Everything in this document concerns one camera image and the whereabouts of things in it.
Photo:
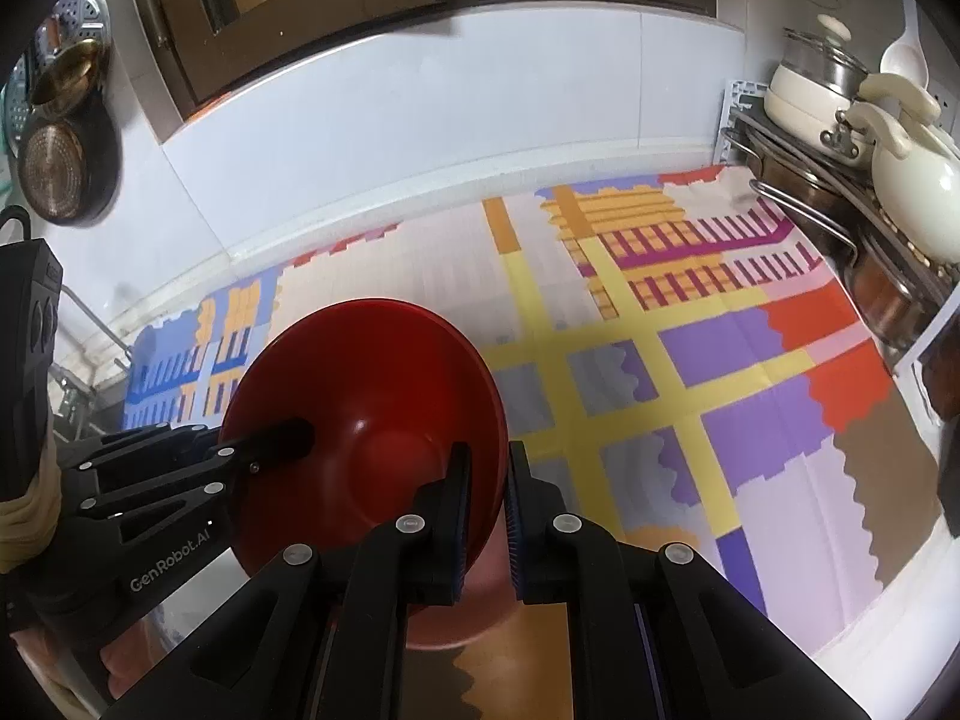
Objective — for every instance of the black frying pan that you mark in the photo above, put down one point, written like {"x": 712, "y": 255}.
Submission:
{"x": 60, "y": 165}

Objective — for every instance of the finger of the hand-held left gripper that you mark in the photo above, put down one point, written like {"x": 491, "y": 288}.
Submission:
{"x": 150, "y": 439}
{"x": 277, "y": 441}

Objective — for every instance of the person's left hand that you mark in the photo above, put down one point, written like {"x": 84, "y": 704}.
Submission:
{"x": 120, "y": 671}

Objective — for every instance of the white casserole pot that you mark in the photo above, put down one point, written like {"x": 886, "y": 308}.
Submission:
{"x": 795, "y": 105}

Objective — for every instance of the colourful patterned mat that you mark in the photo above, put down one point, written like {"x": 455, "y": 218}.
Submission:
{"x": 675, "y": 405}

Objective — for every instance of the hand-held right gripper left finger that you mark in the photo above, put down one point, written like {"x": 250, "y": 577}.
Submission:
{"x": 459, "y": 525}

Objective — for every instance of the slim gooseneck faucet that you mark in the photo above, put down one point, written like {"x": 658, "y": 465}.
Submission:
{"x": 97, "y": 330}

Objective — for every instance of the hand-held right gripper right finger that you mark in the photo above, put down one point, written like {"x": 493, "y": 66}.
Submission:
{"x": 514, "y": 532}

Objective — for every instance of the cream kettle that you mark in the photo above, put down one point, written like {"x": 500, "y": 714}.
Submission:
{"x": 915, "y": 187}

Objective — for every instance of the red and black bowl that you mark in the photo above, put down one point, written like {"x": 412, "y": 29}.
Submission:
{"x": 360, "y": 375}

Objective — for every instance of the white pot rack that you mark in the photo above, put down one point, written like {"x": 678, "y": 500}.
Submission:
{"x": 739, "y": 101}

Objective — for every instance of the steel pot with lid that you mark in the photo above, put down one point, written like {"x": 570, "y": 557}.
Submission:
{"x": 817, "y": 64}

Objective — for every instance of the small brass saucepan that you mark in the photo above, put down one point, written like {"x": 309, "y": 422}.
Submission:
{"x": 67, "y": 71}

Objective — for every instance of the white rice spoon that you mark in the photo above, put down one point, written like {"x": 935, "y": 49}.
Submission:
{"x": 904, "y": 56}

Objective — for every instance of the white wall outlet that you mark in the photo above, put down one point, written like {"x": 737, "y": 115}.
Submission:
{"x": 946, "y": 101}

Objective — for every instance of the perforated steel steamer plate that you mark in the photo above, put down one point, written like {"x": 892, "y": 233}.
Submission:
{"x": 75, "y": 7}

